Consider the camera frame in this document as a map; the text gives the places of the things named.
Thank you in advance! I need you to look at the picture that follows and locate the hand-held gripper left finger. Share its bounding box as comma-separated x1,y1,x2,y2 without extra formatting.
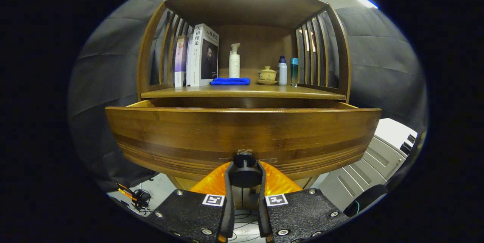
146,161,236,243

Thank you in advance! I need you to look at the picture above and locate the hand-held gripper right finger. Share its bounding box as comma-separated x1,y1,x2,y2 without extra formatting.
257,161,350,243

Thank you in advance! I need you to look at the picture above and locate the grey metal filing cabinet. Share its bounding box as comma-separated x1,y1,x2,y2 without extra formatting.
318,118,418,211

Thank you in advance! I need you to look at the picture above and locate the wooden countertop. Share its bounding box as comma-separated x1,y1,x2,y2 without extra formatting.
141,84,346,101

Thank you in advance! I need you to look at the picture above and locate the black and orange power adapter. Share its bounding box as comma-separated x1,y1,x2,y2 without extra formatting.
116,182,152,211

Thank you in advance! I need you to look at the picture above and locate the black rounded object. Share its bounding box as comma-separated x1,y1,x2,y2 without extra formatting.
343,184,389,217

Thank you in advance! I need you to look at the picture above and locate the blue folded cloth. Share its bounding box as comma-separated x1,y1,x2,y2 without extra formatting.
210,77,251,86

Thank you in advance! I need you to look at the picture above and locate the white bottle with purple cap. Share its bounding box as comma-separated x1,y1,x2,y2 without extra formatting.
278,56,288,86

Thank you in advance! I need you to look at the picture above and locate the teal glass bottle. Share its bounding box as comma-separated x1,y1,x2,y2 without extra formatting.
290,58,299,87

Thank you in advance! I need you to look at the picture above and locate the yellow lidded teacup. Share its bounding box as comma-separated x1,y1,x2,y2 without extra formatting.
258,66,277,81

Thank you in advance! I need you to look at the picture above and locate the thin white book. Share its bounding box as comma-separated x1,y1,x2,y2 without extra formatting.
185,37,190,86

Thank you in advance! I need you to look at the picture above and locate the white pump bottle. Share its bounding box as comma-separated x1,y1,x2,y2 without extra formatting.
228,43,241,79

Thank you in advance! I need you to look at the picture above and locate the purple spine book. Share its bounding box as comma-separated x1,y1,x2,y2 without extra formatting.
174,35,189,87

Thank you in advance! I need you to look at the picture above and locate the white book with portrait cover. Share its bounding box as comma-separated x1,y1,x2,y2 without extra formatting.
186,23,220,87

